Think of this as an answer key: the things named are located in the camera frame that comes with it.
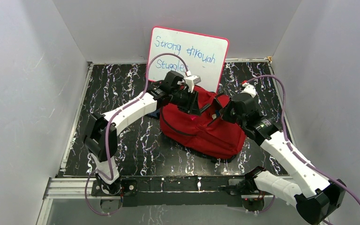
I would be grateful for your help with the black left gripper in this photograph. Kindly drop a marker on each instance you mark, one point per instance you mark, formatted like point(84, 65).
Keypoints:
point(192, 103)

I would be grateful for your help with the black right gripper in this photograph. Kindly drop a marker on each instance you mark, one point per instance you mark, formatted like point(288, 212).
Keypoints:
point(224, 112)

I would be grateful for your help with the red student backpack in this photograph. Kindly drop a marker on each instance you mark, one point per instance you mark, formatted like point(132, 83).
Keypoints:
point(207, 133)

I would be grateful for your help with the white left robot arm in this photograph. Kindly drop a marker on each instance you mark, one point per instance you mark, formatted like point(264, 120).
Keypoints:
point(102, 131)

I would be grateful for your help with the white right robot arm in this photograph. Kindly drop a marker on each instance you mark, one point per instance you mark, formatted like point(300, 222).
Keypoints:
point(314, 196)

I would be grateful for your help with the pink framed whiteboard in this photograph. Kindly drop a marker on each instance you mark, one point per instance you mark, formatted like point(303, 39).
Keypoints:
point(177, 50)

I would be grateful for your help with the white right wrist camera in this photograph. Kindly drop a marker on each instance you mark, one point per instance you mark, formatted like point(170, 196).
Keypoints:
point(249, 89)

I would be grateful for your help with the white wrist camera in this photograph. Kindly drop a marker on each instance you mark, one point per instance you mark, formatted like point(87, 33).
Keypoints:
point(191, 80)
point(249, 89)

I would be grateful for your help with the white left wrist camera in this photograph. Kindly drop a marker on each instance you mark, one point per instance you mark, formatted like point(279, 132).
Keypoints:
point(191, 80)

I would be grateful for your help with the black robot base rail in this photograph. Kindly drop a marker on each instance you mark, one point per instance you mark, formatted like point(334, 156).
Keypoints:
point(231, 191)

